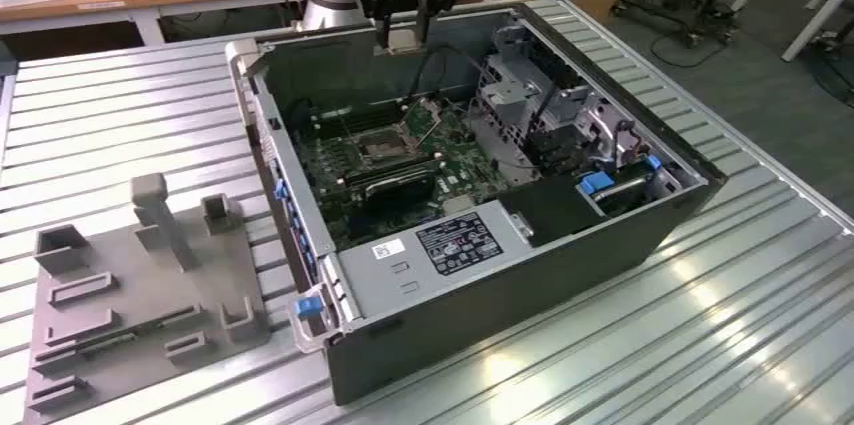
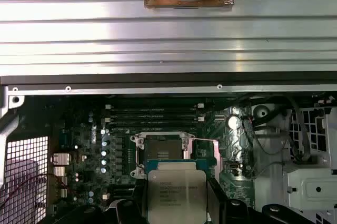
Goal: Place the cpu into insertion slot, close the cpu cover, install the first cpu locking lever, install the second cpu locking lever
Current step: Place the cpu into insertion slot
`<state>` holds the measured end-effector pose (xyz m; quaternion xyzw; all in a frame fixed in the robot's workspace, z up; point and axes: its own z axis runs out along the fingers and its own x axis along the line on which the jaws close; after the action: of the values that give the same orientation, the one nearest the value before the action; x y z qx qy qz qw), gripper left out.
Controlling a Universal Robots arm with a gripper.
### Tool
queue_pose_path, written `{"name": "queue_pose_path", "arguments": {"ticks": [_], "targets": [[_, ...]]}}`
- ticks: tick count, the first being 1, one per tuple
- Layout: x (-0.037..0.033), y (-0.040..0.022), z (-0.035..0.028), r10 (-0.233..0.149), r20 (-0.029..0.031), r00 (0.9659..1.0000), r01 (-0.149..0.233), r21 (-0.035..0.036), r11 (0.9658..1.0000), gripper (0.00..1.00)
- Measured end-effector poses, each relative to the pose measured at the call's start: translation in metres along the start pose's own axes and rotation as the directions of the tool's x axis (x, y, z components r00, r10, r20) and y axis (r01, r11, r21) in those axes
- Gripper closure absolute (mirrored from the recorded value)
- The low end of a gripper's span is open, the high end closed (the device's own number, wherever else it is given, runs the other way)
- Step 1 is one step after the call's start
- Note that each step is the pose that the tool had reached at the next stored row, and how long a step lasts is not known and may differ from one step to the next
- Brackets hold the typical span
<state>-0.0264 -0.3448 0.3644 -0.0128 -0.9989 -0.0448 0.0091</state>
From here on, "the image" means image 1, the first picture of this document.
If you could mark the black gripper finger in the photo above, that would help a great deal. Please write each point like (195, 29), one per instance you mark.
(383, 30)
(423, 20)

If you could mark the CPU square plate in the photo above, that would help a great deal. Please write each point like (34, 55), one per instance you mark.
(405, 43)

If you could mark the black RAM slot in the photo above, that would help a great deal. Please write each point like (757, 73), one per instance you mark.
(367, 120)
(394, 166)
(363, 113)
(394, 173)

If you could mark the CPU socket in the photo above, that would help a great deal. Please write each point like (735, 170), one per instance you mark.
(382, 146)

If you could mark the silver metal drive cage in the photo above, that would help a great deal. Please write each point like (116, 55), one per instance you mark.
(501, 95)

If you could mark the green motherboard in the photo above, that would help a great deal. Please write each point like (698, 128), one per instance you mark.
(467, 170)

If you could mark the black graphics card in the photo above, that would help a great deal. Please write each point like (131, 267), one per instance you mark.
(397, 190)

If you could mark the blue card retention latch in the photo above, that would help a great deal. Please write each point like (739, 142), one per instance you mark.
(279, 187)

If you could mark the small silver chipset heatsink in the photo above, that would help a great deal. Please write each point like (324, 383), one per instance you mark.
(459, 204)

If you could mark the blue plastic drive latch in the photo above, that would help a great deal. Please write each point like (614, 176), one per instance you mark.
(594, 182)

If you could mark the small blue plastic clip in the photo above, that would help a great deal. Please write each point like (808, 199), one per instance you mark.
(653, 163)

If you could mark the silver power supply unit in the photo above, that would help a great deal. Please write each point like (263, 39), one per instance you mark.
(387, 290)

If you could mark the black open PC case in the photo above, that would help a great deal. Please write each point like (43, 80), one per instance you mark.
(501, 320)

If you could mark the grey parts rack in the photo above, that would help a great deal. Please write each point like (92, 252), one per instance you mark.
(134, 285)

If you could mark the green RAM stick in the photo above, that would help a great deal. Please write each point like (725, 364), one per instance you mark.
(123, 337)

